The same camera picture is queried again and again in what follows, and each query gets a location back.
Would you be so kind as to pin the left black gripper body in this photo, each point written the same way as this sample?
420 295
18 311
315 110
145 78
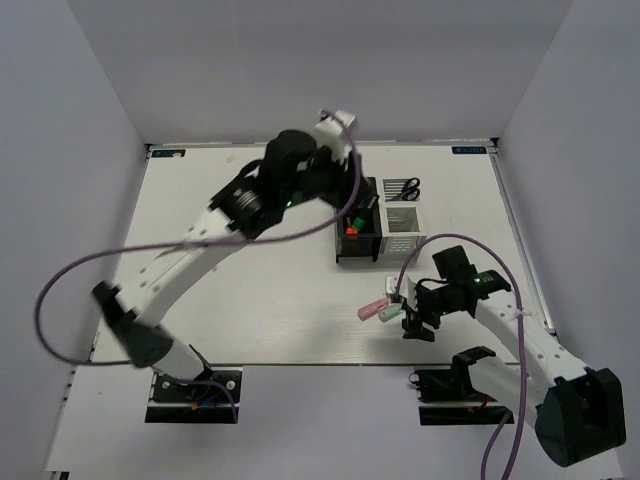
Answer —
325 180

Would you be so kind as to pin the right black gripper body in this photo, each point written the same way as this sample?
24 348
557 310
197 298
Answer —
432 304

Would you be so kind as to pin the green translucent small case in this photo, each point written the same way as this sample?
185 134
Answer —
390 312

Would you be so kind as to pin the green cap black highlighter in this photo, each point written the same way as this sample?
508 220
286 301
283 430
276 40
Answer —
363 213

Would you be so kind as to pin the pink translucent small case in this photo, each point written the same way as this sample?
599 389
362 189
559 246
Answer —
372 309

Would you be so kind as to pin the black handled scissors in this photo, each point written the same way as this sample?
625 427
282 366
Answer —
411 190

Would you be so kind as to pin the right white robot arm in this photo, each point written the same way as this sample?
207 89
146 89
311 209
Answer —
576 412

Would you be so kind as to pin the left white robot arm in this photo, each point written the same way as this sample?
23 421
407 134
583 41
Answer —
294 169

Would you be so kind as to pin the black slotted pen holder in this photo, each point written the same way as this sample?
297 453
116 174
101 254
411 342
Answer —
367 243

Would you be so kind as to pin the white slotted pen holder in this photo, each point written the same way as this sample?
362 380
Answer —
402 222

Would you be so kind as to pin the right blue corner label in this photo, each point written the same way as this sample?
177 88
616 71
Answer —
469 150

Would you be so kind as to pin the blue corner label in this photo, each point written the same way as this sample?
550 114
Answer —
168 153
469 150

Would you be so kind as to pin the left blue corner label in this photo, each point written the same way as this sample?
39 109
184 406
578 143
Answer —
168 153

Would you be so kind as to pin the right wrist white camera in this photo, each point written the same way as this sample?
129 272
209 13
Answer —
401 291

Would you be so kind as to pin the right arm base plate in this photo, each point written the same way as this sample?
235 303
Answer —
441 404

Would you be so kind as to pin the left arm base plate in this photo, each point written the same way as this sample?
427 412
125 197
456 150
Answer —
171 403

